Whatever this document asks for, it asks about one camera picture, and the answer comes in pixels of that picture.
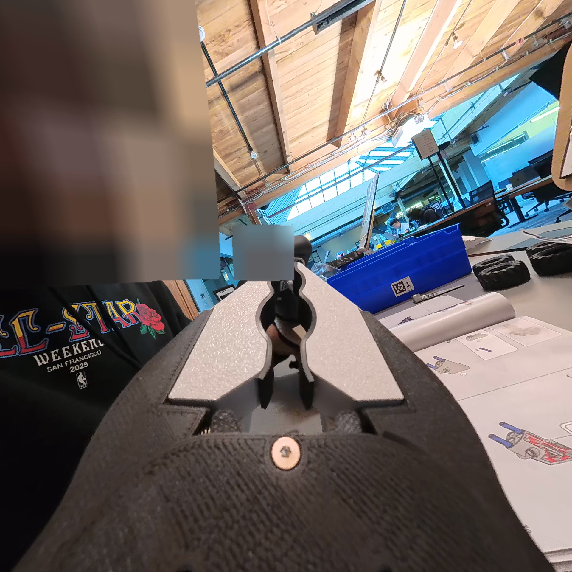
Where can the sign on stand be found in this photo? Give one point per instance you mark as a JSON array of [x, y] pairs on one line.
[[424, 144]]

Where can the white ceiling light fixture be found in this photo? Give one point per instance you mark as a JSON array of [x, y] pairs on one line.
[[409, 130]]

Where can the black rubber toy tire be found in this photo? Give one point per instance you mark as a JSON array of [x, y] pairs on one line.
[[491, 262], [505, 277], [556, 266], [552, 250]]

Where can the open instruction booklet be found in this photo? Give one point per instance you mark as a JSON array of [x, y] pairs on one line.
[[505, 393]]

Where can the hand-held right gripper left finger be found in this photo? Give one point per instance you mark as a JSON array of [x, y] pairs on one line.
[[214, 353]]

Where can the white paper bag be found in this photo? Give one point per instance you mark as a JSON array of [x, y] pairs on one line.
[[474, 242]]

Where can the cardboard box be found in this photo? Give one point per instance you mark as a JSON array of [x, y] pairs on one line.
[[564, 152]]

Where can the blue plastic bin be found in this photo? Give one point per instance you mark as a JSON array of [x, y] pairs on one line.
[[402, 263]]

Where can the long wooden table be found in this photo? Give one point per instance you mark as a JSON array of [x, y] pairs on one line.
[[451, 217]]

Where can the thin metal hand tool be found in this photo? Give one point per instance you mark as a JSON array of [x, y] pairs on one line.
[[424, 296]]

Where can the black office chair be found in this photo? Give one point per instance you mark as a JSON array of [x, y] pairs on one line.
[[489, 201]]

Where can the thin dark rod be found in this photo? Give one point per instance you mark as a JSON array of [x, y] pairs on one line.
[[496, 253]]

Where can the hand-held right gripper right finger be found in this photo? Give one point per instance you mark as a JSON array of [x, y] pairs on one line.
[[353, 357]]

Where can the upright wooden board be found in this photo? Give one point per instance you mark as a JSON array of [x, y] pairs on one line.
[[369, 214]]

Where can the clear plastic bag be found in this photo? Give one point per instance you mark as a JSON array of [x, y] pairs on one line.
[[324, 269]]

